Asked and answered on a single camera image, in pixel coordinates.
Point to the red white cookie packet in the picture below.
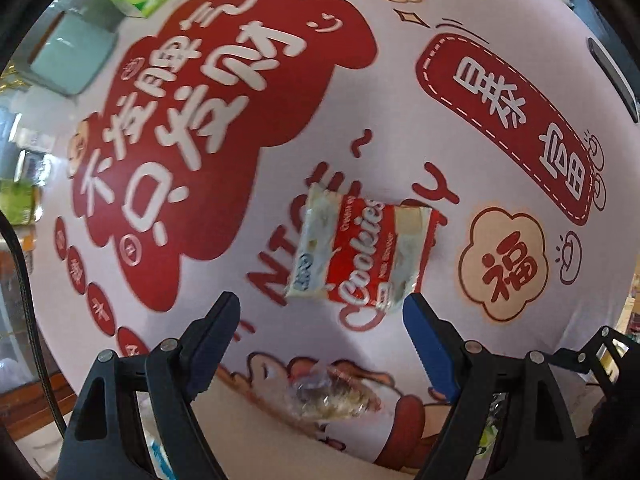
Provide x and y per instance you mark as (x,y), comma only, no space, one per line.
(365,250)

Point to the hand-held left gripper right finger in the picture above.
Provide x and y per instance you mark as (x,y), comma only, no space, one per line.
(430,350)

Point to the red white printed tablecloth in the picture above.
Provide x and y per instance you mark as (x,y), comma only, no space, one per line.
(310,125)

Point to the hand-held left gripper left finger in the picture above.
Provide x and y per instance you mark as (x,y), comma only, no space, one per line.
(212,345)

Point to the green carton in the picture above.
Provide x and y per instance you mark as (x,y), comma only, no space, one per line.
(17,202)

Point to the green snack packet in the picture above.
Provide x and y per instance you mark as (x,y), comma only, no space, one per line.
(487,440)

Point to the light teal box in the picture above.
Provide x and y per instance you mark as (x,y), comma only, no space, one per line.
(70,55)

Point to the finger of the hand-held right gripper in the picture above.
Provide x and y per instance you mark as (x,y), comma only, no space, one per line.
(595,355)

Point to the blue white snack packet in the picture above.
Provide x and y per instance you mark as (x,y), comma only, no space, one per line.
(160,457)

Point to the clear wrapped candy packet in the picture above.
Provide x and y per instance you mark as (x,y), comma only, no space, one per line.
(330,390)

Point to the black flat device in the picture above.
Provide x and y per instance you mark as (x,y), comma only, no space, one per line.
(612,80)

